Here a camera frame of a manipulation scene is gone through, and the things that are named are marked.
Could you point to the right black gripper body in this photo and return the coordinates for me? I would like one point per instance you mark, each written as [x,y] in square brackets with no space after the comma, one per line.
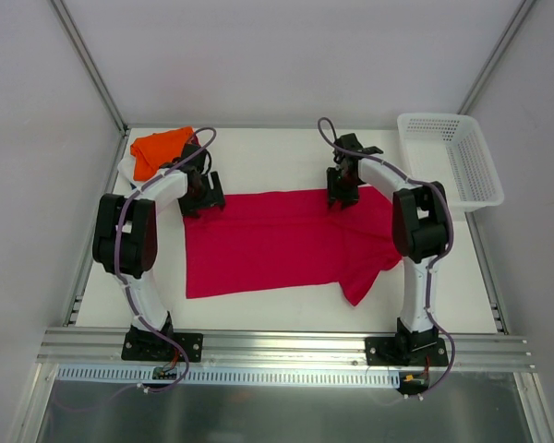
[343,190]

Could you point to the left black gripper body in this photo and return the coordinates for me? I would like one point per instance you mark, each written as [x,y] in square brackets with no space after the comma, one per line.
[203,198]

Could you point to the crimson red t-shirt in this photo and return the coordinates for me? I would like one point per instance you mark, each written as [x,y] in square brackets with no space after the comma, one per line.
[286,239]

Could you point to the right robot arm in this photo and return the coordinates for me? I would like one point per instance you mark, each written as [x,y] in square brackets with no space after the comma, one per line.
[421,232]

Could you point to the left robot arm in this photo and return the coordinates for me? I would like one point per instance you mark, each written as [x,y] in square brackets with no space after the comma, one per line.
[125,243]

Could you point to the folded orange t-shirt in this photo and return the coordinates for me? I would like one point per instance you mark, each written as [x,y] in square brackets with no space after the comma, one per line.
[153,151]

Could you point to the folded white t-shirt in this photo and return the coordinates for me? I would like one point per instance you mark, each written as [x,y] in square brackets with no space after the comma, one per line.
[126,168]

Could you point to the white plastic basket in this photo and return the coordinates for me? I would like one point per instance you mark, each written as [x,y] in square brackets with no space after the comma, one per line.
[451,149]

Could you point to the left aluminium frame post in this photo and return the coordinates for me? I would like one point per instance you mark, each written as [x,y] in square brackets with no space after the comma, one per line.
[81,49]

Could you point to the aluminium frame post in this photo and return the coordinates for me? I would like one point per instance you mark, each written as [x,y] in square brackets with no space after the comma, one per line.
[81,49]
[501,47]

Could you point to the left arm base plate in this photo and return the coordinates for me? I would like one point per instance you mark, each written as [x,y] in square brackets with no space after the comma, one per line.
[145,346]

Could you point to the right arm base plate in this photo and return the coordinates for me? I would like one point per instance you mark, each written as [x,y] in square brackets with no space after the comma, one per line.
[382,351]

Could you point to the white slotted cable duct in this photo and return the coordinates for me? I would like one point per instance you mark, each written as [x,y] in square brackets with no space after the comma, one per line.
[379,379]

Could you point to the aluminium mounting rail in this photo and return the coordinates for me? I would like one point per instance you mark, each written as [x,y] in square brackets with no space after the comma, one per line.
[279,349]

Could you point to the right aluminium frame post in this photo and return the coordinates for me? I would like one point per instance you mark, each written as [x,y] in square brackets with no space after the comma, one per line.
[501,47]

